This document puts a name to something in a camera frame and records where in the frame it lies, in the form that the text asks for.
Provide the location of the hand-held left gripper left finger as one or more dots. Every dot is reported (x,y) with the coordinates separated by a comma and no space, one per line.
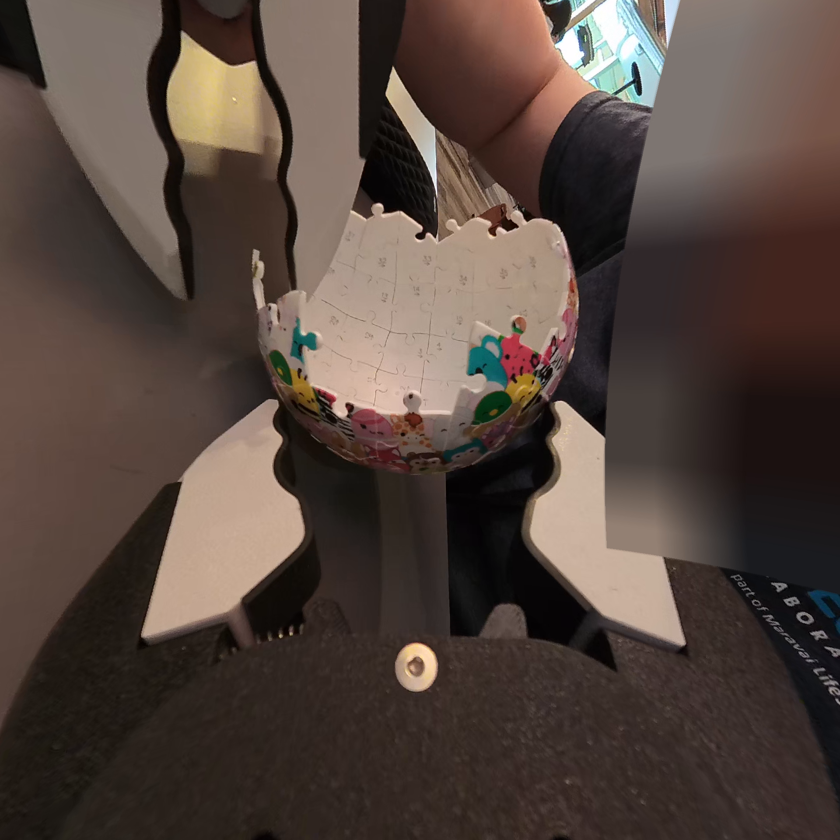
(223,538)

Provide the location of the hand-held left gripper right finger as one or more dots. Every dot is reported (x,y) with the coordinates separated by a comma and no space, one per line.
(571,525)

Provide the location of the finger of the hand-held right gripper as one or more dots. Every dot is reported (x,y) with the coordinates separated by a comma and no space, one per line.
(98,98)
(321,98)

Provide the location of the partly built puzzle ball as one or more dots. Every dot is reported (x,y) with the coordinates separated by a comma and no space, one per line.
(394,315)

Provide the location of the person's right forearm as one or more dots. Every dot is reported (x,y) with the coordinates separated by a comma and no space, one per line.
(472,79)

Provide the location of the black cushioned pad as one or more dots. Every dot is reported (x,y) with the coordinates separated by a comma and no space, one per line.
(400,170)

